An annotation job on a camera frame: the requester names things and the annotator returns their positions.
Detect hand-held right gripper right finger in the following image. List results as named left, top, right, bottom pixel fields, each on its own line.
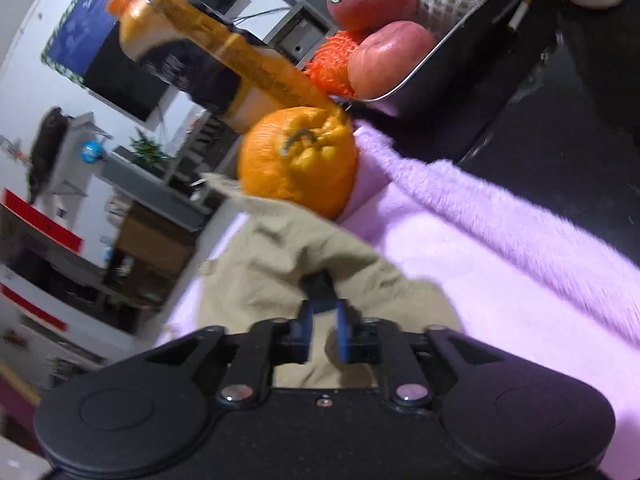
left=335, top=299, right=506, bottom=408

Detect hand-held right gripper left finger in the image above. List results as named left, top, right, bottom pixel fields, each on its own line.
left=129, top=300, right=315, bottom=408

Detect khaki pants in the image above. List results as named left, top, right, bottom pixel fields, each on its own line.
left=197, top=172, right=463, bottom=391

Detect large bumpy orange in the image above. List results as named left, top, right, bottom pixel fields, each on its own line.
left=236, top=106, right=360, bottom=220

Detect wooden cabinet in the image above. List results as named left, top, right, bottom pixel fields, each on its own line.
left=102, top=200, right=198, bottom=301

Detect purple towel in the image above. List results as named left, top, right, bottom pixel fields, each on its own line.
left=165, top=120, right=640, bottom=461

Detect grey column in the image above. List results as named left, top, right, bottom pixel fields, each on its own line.
left=100, top=147, right=216, bottom=233

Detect green potted plant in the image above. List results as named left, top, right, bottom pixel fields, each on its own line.
left=129, top=127, right=168, bottom=171

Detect metal fruit tray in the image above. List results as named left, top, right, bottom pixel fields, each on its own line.
left=345, top=0, right=521, bottom=118

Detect orange net wrapped fruit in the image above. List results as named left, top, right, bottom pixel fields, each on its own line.
left=302, top=29, right=371, bottom=98

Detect long red banner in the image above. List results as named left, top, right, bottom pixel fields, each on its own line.
left=0, top=282, right=68, bottom=331
left=2, top=187, right=86, bottom=251

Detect pale red apple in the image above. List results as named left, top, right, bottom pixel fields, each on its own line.
left=346, top=21, right=437, bottom=100

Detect black screen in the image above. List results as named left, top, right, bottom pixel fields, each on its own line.
left=82, top=35, right=176, bottom=123

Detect orange juice bottle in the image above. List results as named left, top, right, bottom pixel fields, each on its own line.
left=106, top=0, right=346, bottom=133

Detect dark hanging bag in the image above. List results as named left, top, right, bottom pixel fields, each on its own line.
left=27, top=106, right=68, bottom=206

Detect white cigarette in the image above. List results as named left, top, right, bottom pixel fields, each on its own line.
left=492, top=0, right=537, bottom=31

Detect blue wall poster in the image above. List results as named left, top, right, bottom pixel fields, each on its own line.
left=41, top=0, right=171, bottom=86

